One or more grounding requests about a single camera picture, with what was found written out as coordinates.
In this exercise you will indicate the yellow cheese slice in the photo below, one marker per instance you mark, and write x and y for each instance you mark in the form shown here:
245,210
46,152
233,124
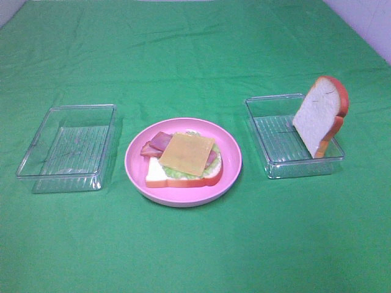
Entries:
187,153

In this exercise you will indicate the bacon strip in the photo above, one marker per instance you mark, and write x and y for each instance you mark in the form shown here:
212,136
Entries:
160,141
148,150

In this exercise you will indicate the bread slice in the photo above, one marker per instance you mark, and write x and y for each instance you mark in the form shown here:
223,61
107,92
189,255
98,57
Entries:
321,114
159,176

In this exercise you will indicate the pink round plate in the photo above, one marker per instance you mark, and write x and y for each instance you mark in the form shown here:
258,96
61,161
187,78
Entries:
136,166

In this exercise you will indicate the clear right bread tray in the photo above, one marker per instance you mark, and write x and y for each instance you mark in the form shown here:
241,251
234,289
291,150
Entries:
282,152

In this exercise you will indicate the green table cloth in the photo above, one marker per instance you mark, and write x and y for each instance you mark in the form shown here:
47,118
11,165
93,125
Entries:
158,60

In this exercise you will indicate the clear left ingredient tray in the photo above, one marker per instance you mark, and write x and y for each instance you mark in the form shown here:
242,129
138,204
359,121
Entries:
70,150

